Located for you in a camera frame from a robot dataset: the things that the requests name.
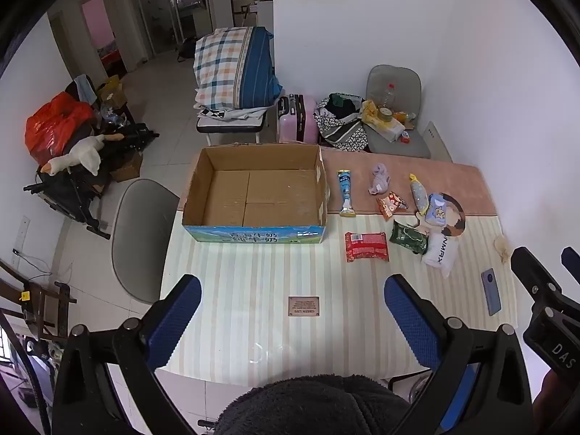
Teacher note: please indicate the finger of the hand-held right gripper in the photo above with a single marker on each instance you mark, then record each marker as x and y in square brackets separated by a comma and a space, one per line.
[572, 260]
[532, 272]

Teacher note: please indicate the yellow plastic bag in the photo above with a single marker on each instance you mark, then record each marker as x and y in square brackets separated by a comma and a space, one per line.
[369, 111]

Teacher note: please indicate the yellow cardboard box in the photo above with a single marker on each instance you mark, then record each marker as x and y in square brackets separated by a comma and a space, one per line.
[111, 93]

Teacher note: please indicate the white wall panel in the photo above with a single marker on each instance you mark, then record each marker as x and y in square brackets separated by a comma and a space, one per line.
[436, 142]

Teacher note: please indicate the tape roll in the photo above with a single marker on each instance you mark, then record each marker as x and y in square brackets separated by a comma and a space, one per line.
[385, 115]

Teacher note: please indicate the plaid blue folded bedding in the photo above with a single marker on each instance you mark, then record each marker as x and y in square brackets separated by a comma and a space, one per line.
[235, 65]

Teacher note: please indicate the white Anmira pouch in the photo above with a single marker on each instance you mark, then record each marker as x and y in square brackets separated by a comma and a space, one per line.
[442, 251]

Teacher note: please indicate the lavender cloth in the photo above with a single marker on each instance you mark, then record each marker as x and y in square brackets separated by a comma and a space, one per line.
[380, 179]

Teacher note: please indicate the dark wooden chair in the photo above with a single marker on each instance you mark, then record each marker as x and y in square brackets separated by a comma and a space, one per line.
[40, 303]

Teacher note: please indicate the black folding cart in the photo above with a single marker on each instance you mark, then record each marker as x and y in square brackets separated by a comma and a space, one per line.
[72, 190]

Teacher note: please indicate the pink suitcase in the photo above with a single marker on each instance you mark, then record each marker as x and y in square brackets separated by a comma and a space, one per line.
[299, 120]

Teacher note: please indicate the red plastic bag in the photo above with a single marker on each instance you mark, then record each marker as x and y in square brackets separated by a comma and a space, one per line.
[54, 127]

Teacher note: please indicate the orange snack packet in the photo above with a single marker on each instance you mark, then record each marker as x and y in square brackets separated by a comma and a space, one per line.
[389, 206]

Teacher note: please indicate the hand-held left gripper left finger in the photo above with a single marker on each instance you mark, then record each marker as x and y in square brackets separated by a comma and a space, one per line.
[174, 321]

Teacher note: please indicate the small red-capped container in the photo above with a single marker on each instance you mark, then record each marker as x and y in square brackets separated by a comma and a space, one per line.
[404, 137]

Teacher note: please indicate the dark fleece garment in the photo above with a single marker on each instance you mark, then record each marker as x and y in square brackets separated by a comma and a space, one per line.
[312, 405]

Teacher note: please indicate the white goose plush toy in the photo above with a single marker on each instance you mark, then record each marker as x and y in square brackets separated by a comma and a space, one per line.
[84, 152]

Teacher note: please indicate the light blue cloth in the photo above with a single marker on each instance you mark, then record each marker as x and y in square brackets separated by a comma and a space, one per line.
[86, 88]

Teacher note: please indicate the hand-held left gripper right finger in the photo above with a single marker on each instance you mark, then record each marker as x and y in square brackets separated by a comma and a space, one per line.
[410, 321]

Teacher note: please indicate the black white patterned bag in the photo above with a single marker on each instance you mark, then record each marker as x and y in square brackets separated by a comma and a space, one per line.
[340, 124]

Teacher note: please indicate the grey cushioned chair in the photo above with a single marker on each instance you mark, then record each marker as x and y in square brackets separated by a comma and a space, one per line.
[398, 81]

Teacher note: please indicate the white metal-leg chair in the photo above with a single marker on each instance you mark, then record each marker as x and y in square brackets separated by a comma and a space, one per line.
[231, 122]

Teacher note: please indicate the grey yellow scrubber sponge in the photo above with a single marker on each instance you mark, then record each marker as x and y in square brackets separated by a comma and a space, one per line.
[419, 195]

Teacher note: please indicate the grey round-back chair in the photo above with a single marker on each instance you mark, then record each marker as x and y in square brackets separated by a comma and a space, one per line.
[140, 235]

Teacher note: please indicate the brown cardboard box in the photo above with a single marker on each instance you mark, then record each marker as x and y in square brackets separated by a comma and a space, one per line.
[127, 167]

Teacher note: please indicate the blue smartphone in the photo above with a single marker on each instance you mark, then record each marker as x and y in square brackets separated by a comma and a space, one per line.
[491, 291]

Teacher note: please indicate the crumpled white tissue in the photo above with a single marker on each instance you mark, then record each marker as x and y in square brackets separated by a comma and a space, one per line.
[502, 245]

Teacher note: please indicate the red packet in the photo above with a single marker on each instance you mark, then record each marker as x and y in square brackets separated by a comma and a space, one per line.
[366, 247]

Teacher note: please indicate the clear plastic bottle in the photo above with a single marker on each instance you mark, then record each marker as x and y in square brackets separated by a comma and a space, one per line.
[388, 95]

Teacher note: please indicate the light blue tissue pack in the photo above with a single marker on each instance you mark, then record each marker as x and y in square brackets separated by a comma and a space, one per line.
[436, 210]

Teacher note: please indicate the white wrapped packet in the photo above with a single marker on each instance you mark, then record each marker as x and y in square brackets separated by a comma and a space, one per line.
[390, 129]

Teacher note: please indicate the blue white tube packet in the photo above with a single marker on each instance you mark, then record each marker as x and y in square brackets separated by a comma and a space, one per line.
[346, 192]

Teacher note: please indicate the green packet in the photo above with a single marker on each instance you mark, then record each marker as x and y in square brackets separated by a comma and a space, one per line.
[408, 237]

